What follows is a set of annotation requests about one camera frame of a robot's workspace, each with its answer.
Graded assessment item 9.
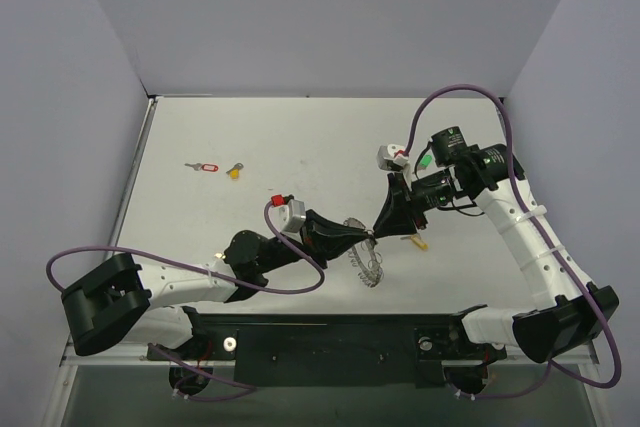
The metal disc with keyrings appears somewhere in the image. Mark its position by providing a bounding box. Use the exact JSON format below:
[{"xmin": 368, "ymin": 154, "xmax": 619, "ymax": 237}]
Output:
[{"xmin": 347, "ymin": 238, "xmax": 384, "ymax": 288}]

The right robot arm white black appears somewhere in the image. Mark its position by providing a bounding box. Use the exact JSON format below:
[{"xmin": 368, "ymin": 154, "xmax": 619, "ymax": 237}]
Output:
[{"xmin": 373, "ymin": 127, "xmax": 619, "ymax": 363}]

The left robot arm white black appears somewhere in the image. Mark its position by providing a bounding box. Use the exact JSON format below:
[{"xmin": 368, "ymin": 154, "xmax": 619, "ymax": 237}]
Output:
[{"xmin": 61, "ymin": 210, "xmax": 372, "ymax": 359}]

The key with green tag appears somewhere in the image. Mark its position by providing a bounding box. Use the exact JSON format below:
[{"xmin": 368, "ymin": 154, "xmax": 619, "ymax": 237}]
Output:
[{"xmin": 416, "ymin": 154, "xmax": 432, "ymax": 171}]

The key with long yellow tag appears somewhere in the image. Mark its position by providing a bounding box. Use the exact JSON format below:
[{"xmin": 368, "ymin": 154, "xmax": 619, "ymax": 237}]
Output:
[{"xmin": 402, "ymin": 234, "xmax": 429, "ymax": 251}]

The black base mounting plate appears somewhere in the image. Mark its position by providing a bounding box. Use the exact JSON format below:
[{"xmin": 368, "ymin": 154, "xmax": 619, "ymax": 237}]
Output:
[{"xmin": 168, "ymin": 314, "xmax": 506, "ymax": 388}]

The key with yellow round tag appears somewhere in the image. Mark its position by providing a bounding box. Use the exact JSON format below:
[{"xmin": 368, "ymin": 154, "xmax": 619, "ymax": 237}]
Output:
[{"xmin": 226, "ymin": 162, "xmax": 244, "ymax": 180}]

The key with red tag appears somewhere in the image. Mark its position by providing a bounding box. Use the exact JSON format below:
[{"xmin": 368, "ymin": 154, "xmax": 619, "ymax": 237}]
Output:
[{"xmin": 185, "ymin": 163, "xmax": 219, "ymax": 173}]

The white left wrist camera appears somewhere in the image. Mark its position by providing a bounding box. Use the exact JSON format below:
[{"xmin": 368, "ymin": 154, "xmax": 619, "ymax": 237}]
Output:
[{"xmin": 271, "ymin": 194, "xmax": 306, "ymax": 238}]

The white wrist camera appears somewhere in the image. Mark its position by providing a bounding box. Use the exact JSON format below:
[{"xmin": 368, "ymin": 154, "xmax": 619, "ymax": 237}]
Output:
[
  {"xmin": 271, "ymin": 194, "xmax": 306, "ymax": 238},
  {"xmin": 376, "ymin": 144, "xmax": 411, "ymax": 184}
]

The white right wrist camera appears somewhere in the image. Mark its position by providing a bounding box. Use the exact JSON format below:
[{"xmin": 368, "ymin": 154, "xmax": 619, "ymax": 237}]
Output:
[{"xmin": 376, "ymin": 144, "xmax": 411, "ymax": 184}]

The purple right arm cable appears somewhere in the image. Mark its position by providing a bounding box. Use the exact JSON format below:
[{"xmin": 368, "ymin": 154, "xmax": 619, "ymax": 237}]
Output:
[{"xmin": 404, "ymin": 82, "xmax": 623, "ymax": 401}]

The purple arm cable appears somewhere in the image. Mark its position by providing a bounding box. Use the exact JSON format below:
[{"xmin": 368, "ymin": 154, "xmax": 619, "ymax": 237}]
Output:
[
  {"xmin": 46, "ymin": 201, "xmax": 327, "ymax": 403},
  {"xmin": 404, "ymin": 82, "xmax": 623, "ymax": 401}
]

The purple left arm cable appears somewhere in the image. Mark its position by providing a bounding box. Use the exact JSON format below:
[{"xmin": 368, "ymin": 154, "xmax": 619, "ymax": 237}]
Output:
[{"xmin": 46, "ymin": 201, "xmax": 327, "ymax": 403}]

